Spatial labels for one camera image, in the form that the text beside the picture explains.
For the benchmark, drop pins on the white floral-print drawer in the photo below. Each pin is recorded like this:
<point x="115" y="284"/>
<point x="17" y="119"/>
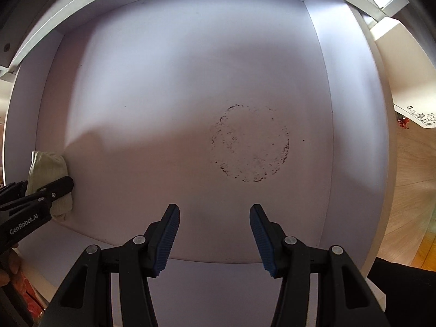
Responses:
<point x="422" y="117"/>

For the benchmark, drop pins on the cream ribbed knit garment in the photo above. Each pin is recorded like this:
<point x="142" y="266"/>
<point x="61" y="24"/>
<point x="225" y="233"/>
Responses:
<point x="46" y="167"/>

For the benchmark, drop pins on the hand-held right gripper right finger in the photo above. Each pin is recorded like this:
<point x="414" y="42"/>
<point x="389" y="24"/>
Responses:
<point x="264" y="242"/>

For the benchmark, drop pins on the red patterned cloth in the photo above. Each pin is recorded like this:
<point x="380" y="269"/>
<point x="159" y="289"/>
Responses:
<point x="29" y="296"/>

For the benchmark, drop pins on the small red ornament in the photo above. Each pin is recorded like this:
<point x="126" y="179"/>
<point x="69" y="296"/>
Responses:
<point x="404" y="123"/>

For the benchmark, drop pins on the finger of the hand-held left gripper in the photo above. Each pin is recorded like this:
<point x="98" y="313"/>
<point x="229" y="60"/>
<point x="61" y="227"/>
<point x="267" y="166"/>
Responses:
<point x="59" y="187"/>

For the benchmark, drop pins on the person's left hand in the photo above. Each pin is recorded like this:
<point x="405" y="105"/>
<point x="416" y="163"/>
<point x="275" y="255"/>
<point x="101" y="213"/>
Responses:
<point x="13" y="262"/>

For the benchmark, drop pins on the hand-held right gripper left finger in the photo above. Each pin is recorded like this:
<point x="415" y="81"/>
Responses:
<point x="165" y="242"/>

